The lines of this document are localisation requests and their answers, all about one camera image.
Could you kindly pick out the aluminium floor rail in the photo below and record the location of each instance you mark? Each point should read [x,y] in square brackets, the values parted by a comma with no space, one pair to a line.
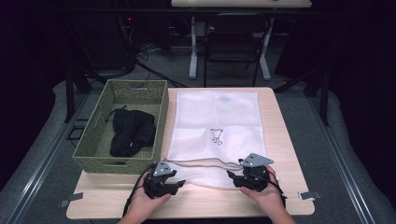
[342,168]
[40,168]

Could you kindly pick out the black garment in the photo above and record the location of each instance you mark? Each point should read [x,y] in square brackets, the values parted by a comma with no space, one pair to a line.
[132,132]

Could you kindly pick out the black metal stand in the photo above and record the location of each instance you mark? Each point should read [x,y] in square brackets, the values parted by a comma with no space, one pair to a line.
[70,93]
[324,96]

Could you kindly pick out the person's right hand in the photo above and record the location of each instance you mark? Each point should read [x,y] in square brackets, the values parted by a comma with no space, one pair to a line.
[264,197]

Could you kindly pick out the white-legged desk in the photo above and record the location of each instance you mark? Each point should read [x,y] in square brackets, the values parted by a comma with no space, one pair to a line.
[193,46]

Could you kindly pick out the grey tape strip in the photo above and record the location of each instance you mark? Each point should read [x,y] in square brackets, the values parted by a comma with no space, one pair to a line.
[308,195]
[73,198]

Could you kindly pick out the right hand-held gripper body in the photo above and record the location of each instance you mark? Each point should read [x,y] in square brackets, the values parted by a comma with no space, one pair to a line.
[253,177]

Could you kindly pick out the black folding chair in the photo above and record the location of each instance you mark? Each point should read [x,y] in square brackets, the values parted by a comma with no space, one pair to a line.
[232,46]

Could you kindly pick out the dark equipment rack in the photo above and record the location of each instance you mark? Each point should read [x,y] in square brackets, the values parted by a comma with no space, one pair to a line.
[126,37]

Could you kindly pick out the person's left hand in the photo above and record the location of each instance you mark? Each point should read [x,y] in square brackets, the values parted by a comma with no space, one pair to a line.
[144,202]

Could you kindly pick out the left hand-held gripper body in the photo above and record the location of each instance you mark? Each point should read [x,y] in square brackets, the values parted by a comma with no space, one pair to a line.
[155,186]

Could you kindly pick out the white mesh laundry bag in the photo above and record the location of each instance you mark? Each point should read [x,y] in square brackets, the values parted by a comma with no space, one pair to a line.
[218,115]

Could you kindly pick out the green woven basket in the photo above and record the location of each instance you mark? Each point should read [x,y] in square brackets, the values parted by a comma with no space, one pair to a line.
[102,140]

